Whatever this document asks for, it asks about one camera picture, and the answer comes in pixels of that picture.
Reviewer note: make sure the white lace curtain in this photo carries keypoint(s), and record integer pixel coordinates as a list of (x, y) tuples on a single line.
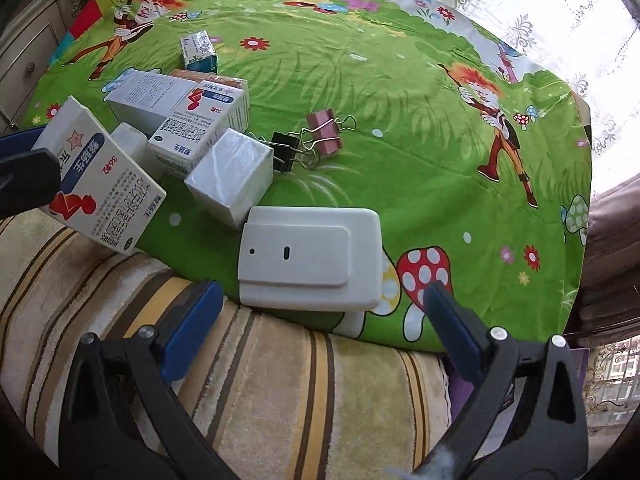
[(550, 10)]

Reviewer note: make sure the white plastic device case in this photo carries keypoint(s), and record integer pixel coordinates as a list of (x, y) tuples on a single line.
[(310, 250)]

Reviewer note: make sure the white carved nightstand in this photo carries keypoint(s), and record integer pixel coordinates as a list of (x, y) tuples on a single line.
[(35, 35)]

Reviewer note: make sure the striped plush blanket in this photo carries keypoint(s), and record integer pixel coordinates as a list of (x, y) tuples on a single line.
[(275, 385)]

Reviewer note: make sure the white wrapped box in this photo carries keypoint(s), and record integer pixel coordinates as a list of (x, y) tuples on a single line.
[(230, 175)]

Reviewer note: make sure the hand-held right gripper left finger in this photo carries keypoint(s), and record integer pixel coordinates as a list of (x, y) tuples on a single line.
[(192, 330)]

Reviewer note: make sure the white red label medicine box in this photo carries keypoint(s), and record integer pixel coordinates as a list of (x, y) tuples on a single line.
[(100, 180), (195, 130)]

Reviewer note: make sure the black binder clip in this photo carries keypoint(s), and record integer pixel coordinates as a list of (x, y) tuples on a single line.
[(285, 152)]

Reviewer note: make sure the small plain white box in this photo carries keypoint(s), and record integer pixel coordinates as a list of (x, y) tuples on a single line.
[(132, 145)]

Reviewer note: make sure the green and white box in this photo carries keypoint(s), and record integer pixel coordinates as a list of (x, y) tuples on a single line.
[(197, 47)]

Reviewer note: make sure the purple cardboard box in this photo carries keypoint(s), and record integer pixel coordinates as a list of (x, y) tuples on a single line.
[(580, 365)]

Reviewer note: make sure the pink curtain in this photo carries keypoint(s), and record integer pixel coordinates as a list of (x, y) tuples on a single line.
[(615, 240)]

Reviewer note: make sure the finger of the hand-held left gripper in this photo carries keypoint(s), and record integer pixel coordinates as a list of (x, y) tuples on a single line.
[(25, 180), (15, 142)]

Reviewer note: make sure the pink binder clip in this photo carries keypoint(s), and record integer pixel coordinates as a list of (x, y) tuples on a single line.
[(325, 132)]

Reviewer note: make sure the green cartoon printed sheet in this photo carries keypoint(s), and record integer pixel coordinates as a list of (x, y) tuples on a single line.
[(400, 135)]

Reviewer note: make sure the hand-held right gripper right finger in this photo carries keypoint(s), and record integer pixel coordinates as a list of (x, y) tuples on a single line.
[(455, 330)]

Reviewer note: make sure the flat brown box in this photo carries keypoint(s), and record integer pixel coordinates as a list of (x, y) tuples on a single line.
[(220, 81)]

